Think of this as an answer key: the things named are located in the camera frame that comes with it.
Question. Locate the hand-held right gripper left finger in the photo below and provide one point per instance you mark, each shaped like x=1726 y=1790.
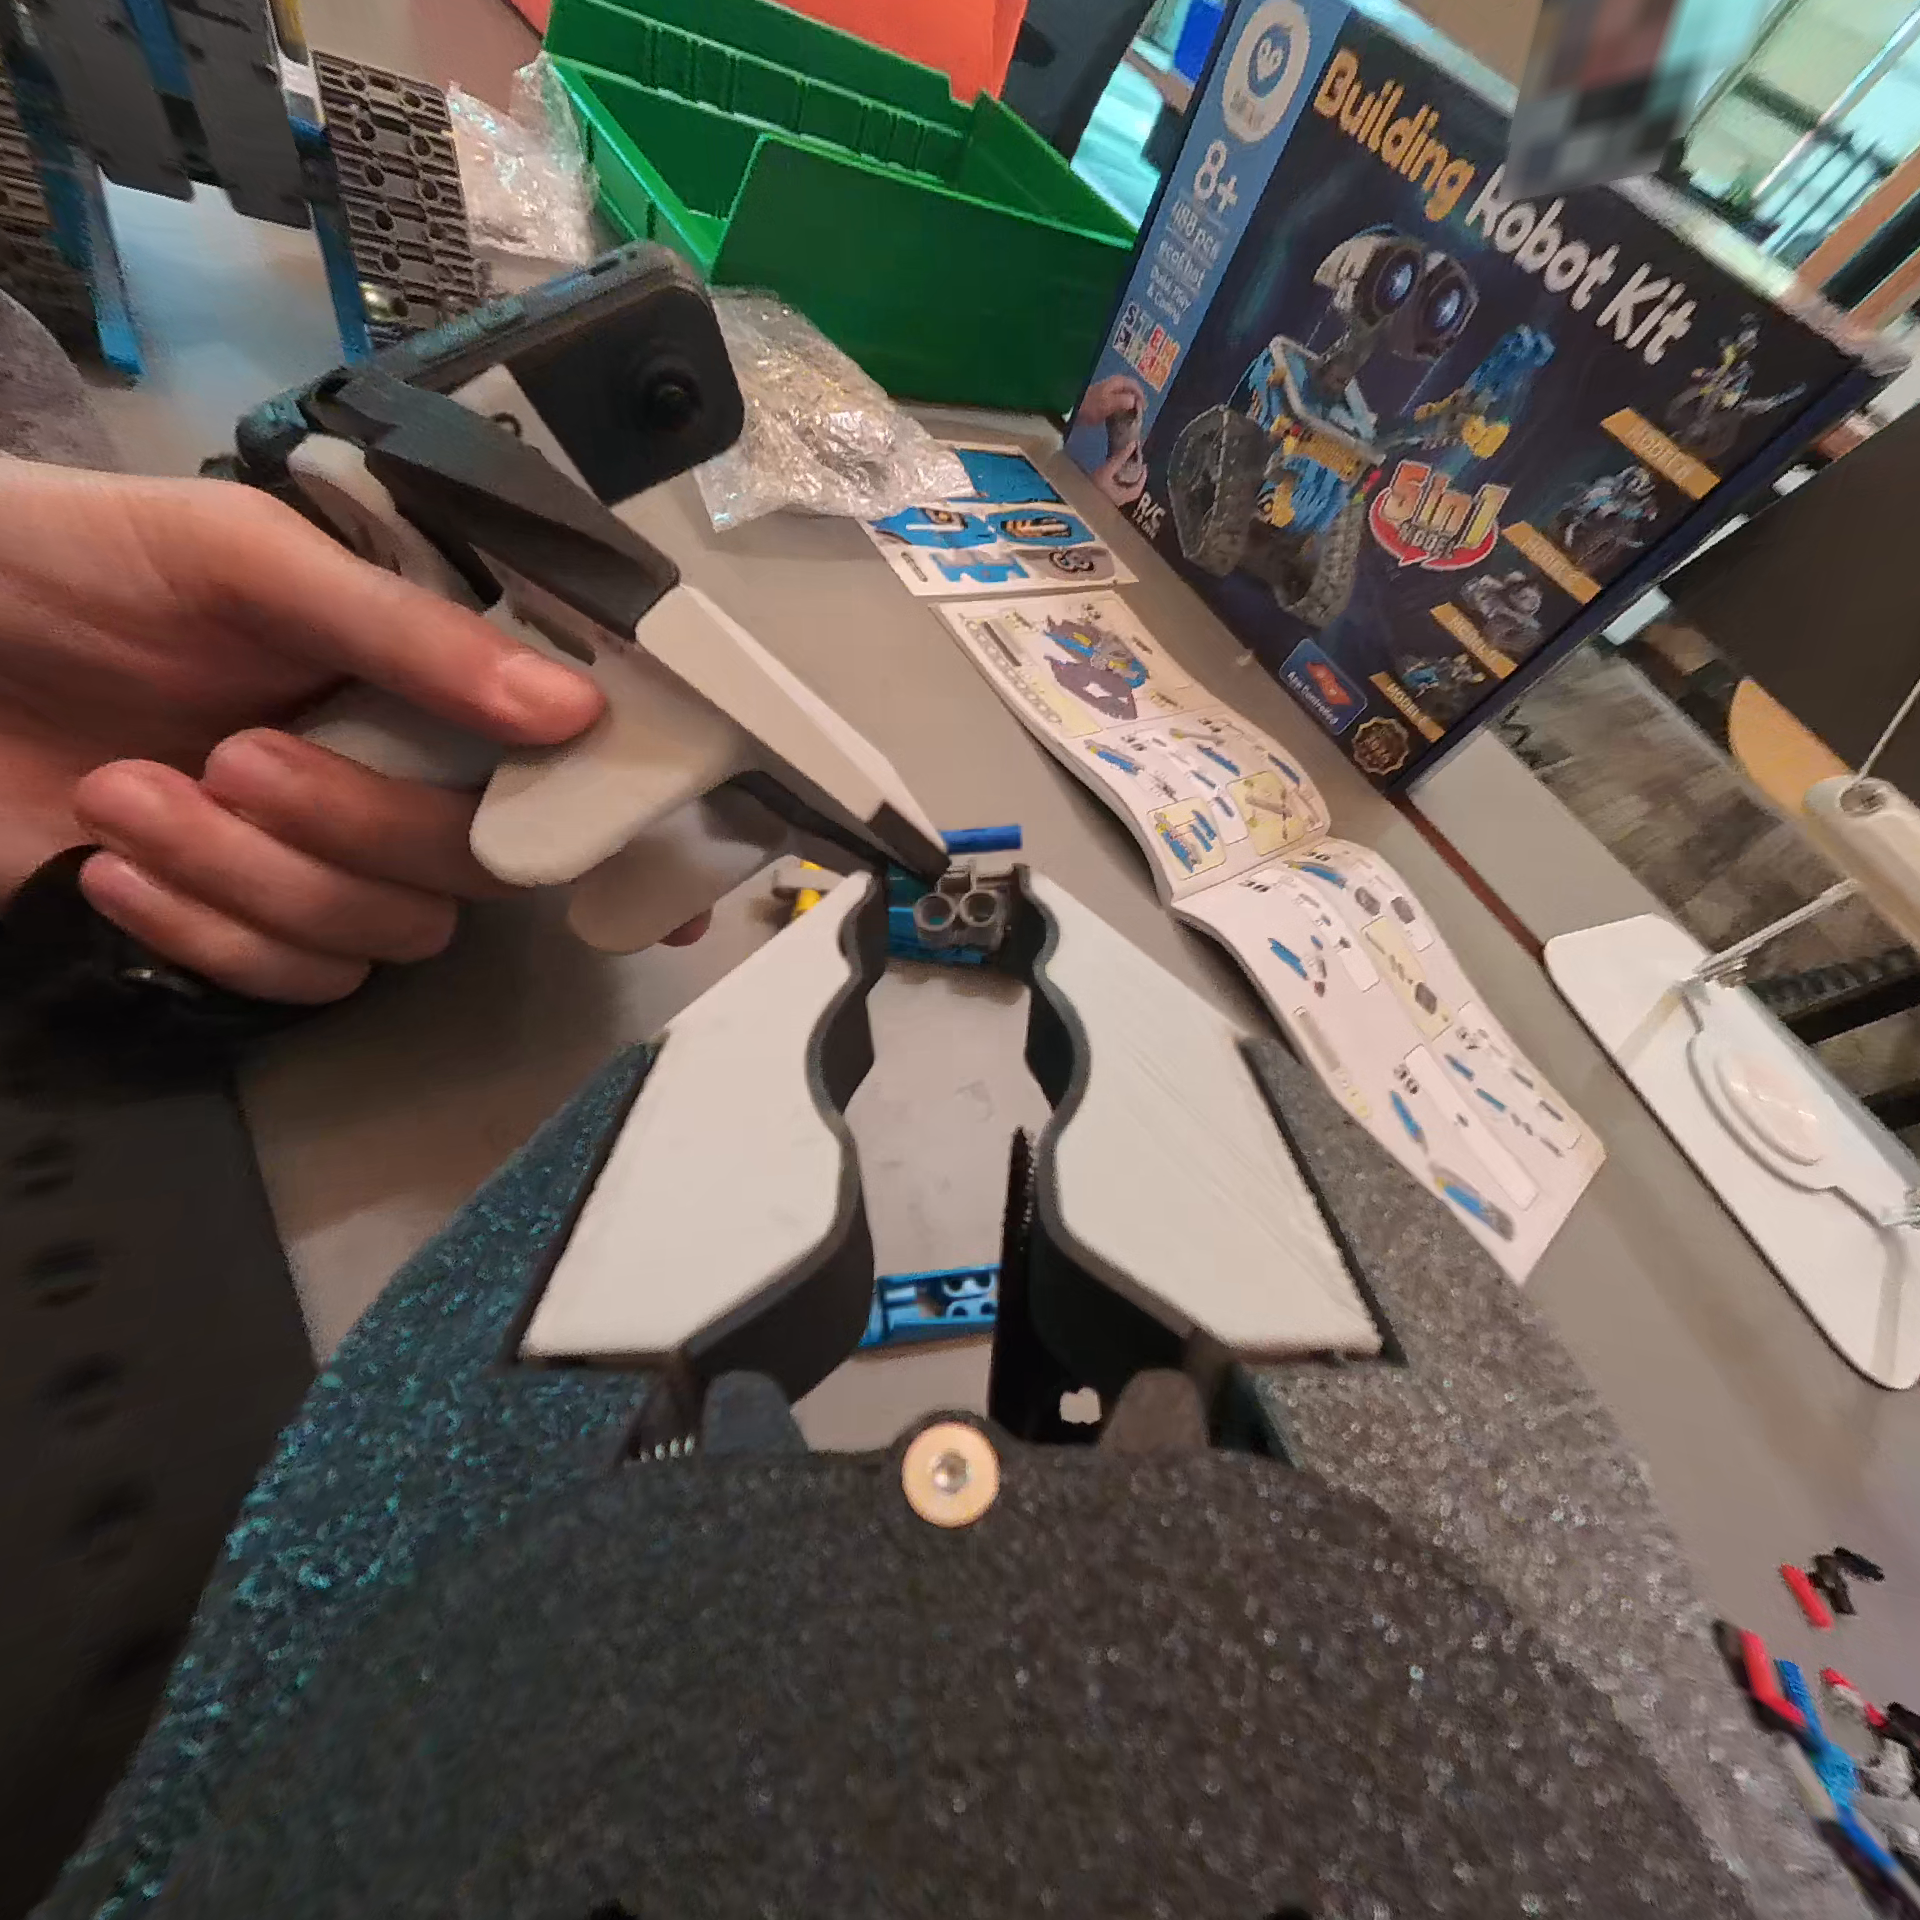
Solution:
x=704 y=1184

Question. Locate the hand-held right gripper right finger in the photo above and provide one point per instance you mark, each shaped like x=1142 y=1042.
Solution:
x=1200 y=1184

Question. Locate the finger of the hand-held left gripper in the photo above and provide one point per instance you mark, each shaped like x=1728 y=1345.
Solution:
x=795 y=733

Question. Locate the wheel and beam assembly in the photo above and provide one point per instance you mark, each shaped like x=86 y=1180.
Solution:
x=975 y=837

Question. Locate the blue panel brick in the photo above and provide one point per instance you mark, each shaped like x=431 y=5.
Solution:
x=930 y=1308

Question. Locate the pile of toy bricks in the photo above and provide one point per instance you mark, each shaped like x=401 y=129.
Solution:
x=1829 y=1769

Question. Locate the grey desk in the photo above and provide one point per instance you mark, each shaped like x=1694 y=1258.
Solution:
x=839 y=614

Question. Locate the person's left hand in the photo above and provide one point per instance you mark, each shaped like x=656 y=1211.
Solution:
x=182 y=628

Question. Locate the clear bag with black parts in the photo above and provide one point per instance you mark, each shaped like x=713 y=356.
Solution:
x=523 y=164

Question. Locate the clear plastic bag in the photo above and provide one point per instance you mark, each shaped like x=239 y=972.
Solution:
x=809 y=421

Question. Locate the sticker sheet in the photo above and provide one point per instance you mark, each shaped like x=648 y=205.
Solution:
x=990 y=524

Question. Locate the instruction manual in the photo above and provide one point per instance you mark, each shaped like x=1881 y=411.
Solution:
x=1277 y=901

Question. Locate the green bin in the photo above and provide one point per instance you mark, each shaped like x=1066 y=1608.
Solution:
x=901 y=254

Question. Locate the distant toy brick models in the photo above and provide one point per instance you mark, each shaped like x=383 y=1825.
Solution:
x=225 y=105

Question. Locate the white stand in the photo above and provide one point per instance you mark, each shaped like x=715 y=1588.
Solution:
x=1769 y=1124

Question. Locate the black mesh chair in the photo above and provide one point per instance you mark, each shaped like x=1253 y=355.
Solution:
x=1073 y=66

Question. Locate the robot kit box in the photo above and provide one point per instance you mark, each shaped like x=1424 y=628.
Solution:
x=1424 y=374

